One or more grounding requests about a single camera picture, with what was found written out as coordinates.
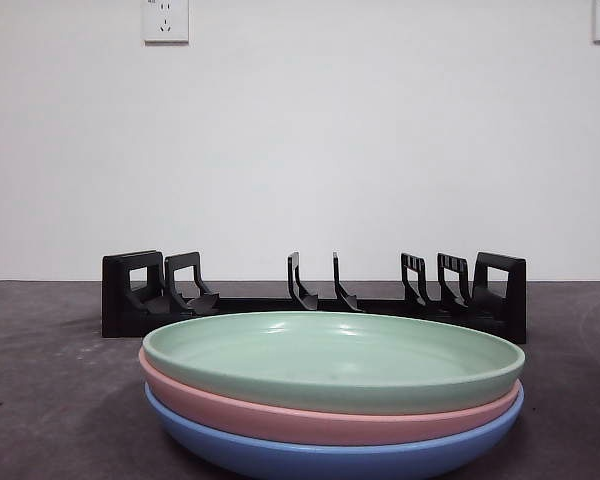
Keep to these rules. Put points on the pale green round plate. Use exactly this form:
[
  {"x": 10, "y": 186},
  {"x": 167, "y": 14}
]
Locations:
[{"x": 330, "y": 360}]

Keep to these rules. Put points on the pink round plate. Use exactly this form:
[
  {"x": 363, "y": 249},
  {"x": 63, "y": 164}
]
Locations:
[{"x": 230, "y": 415}]

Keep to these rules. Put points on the blue round plate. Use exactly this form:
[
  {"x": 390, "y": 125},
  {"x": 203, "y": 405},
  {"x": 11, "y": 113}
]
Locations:
[{"x": 240, "y": 452}]

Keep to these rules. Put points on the black plastic plate rack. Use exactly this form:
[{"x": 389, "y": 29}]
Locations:
[{"x": 512, "y": 300}]

